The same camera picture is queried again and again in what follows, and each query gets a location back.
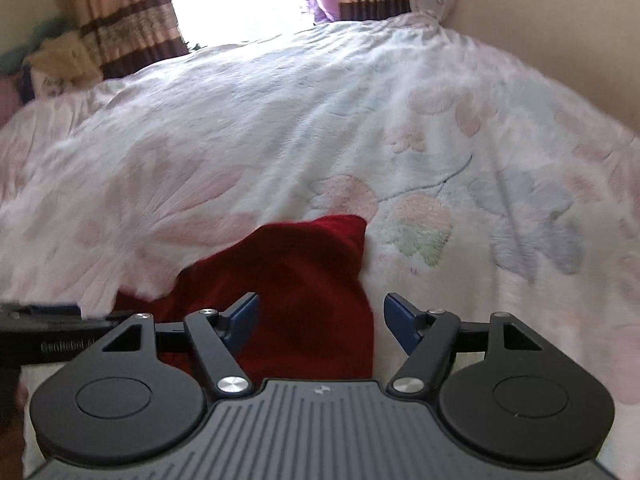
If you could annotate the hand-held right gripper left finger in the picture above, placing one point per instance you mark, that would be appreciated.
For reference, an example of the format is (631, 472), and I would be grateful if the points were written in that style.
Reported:
(242, 321)

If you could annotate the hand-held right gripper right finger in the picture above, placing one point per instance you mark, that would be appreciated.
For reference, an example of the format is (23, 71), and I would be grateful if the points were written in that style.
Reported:
(400, 320)

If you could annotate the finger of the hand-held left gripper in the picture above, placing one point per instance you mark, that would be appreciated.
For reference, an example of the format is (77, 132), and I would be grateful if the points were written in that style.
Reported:
(45, 311)

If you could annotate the red long-sleeve shirt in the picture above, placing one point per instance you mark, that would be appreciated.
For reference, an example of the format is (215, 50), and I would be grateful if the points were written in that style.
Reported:
(305, 285)

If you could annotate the floral white blanket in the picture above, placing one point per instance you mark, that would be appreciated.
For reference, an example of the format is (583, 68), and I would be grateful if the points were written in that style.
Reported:
(300, 135)

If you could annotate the pink pillow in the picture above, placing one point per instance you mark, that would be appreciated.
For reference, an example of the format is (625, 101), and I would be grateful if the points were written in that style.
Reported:
(9, 102)

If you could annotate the white printed cloth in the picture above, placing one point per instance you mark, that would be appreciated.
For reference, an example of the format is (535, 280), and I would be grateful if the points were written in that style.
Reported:
(47, 85)

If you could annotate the teal cloth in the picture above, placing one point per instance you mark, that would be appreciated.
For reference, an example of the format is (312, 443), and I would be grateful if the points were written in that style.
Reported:
(22, 45)

